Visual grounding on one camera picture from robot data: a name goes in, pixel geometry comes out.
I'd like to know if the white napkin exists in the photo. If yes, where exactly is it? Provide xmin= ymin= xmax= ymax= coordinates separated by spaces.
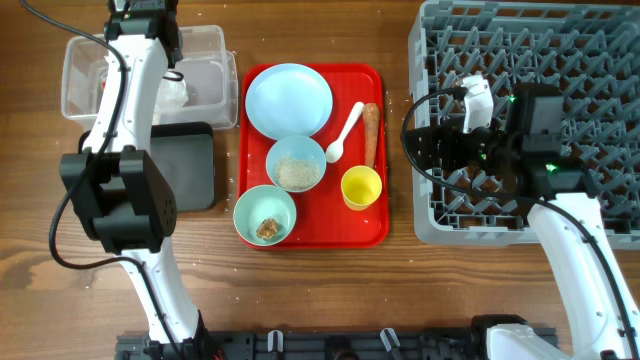
xmin=152 ymin=79 xmax=188 ymax=125

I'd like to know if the orange carrot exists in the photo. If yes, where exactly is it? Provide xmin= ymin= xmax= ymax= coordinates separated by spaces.
xmin=362 ymin=103 xmax=381 ymax=168

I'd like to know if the yellow plastic cup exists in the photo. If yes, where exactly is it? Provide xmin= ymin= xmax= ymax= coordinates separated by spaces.
xmin=340 ymin=165 xmax=383 ymax=211

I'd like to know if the white plastic spoon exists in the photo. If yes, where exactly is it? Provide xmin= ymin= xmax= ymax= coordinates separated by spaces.
xmin=325 ymin=102 xmax=365 ymax=163

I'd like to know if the light blue plate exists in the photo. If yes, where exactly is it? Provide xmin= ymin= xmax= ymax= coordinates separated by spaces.
xmin=245 ymin=63 xmax=334 ymax=140

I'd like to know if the light blue bowl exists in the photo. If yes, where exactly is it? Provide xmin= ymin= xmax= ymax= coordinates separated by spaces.
xmin=266 ymin=135 xmax=327 ymax=193

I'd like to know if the white rice pile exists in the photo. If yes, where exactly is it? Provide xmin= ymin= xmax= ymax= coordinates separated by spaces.
xmin=275 ymin=155 xmax=321 ymax=191

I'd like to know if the mint green bowl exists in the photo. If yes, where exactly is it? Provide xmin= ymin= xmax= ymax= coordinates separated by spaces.
xmin=233 ymin=185 xmax=297 ymax=247

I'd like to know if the brown food scrap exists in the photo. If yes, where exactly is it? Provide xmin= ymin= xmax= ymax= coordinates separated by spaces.
xmin=256 ymin=218 xmax=280 ymax=240

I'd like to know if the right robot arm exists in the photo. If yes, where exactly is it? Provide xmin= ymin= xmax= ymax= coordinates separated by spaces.
xmin=400 ymin=81 xmax=639 ymax=359

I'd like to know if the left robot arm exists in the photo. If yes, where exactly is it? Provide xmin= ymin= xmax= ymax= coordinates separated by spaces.
xmin=60 ymin=1 xmax=214 ymax=359

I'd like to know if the grey dishwasher rack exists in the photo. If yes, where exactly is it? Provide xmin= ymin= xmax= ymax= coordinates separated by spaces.
xmin=408 ymin=1 xmax=639 ymax=250

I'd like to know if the clear plastic bin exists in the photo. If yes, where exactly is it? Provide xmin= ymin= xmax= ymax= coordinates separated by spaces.
xmin=61 ymin=25 xmax=238 ymax=130

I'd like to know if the black plastic tray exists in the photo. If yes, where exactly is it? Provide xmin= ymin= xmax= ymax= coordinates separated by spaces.
xmin=60 ymin=120 xmax=215 ymax=232

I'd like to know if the red serving tray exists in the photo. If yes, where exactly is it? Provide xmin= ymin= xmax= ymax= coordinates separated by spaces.
xmin=237 ymin=63 xmax=390 ymax=250

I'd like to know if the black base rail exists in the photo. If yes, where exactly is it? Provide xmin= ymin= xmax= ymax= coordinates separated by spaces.
xmin=114 ymin=327 xmax=559 ymax=360

